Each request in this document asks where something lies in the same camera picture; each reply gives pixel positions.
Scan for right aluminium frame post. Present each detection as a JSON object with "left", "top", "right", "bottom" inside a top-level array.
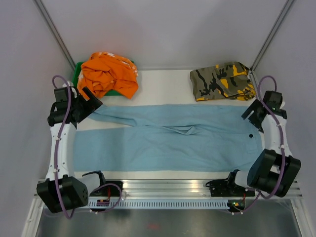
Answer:
[{"left": 250, "top": 0, "right": 296, "bottom": 72}]

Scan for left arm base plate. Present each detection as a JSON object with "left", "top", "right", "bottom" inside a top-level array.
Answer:
[{"left": 89, "top": 181, "right": 123, "bottom": 197}]

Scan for slotted cable duct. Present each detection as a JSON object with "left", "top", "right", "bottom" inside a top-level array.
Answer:
[{"left": 86, "top": 199, "right": 234, "bottom": 209}]

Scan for aluminium front rail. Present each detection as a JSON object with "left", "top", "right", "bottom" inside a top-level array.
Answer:
[{"left": 34, "top": 178, "right": 303, "bottom": 198}]

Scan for left aluminium frame post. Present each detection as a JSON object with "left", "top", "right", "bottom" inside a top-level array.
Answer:
[{"left": 32, "top": 0, "right": 76, "bottom": 71}]

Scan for camouflage folded trousers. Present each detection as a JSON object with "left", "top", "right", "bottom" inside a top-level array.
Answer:
[{"left": 190, "top": 62, "right": 256, "bottom": 101}]

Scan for green plastic bin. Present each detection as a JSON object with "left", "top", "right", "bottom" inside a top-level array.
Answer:
[{"left": 72, "top": 62, "right": 122, "bottom": 96}]

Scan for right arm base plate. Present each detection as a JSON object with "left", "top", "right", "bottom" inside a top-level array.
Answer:
[{"left": 205, "top": 180, "right": 255, "bottom": 198}]

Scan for orange trousers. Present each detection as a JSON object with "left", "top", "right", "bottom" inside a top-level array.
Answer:
[{"left": 77, "top": 51, "right": 139, "bottom": 99}]

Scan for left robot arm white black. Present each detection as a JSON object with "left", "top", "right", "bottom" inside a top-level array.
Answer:
[{"left": 37, "top": 81, "right": 108, "bottom": 214}]

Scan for light blue trousers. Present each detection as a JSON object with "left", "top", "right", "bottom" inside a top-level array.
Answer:
[{"left": 74, "top": 104, "right": 263, "bottom": 172}]

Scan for aluminium frame post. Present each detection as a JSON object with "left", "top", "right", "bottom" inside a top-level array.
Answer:
[
  {"left": 250, "top": 0, "right": 296, "bottom": 72},
  {"left": 32, "top": 0, "right": 76, "bottom": 71}
]

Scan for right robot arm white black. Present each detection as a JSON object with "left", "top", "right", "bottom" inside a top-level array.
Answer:
[{"left": 225, "top": 91, "right": 301, "bottom": 198}]

